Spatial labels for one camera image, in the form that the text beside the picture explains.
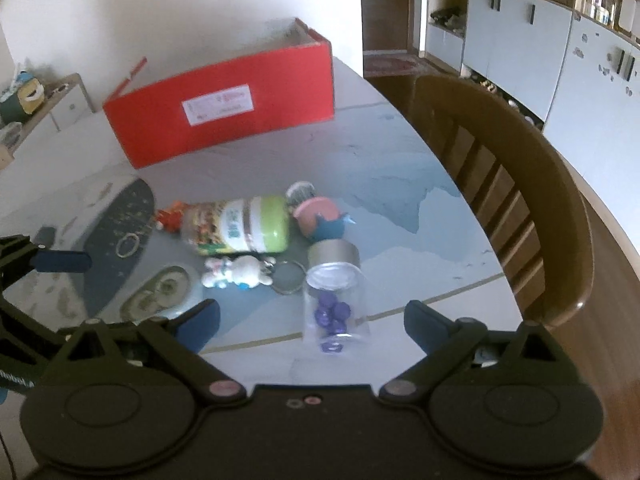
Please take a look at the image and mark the teal tissue box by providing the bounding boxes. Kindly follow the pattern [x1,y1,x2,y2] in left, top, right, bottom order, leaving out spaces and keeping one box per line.
[0,72,46,124]

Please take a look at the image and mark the red cardboard box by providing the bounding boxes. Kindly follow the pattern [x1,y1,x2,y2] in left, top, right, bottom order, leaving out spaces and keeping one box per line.
[103,18,335,168]

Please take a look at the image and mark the clear jar purple beads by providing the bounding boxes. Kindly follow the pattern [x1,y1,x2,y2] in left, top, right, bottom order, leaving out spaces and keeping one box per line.
[303,240,370,354]

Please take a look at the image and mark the pink blue whale toy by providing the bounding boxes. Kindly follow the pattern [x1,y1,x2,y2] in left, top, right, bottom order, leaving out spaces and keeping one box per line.
[293,197,356,243]

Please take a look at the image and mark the brown wooden chair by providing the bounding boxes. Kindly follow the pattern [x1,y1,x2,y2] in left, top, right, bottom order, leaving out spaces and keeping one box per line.
[409,75,594,328]

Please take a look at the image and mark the white bunny keychain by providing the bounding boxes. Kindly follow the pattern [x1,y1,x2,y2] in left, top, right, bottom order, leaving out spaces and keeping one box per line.
[201,255,307,296]

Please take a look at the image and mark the white drawer sideboard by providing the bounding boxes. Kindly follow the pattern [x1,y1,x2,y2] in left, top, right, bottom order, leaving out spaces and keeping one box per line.
[1,73,93,169]

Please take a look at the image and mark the pink door mat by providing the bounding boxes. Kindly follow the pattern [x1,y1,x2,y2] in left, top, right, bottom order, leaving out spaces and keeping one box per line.
[363,53,425,78]

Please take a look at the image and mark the white shoe cabinet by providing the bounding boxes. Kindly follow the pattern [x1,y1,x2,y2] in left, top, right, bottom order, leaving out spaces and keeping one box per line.
[424,0,640,221]

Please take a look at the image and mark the small round brush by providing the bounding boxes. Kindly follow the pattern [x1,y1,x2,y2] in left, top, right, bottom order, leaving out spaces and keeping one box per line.
[285,181,316,208]

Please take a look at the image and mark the rubber band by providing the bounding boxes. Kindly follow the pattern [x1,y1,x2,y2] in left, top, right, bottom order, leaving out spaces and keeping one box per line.
[115,232,141,259]

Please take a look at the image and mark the red dragon keychain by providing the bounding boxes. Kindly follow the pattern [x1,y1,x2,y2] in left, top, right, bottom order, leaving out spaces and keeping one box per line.
[153,200,190,233]

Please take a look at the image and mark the green lid snack jar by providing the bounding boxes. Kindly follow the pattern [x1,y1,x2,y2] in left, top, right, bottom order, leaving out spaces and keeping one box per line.
[180,195,291,257]

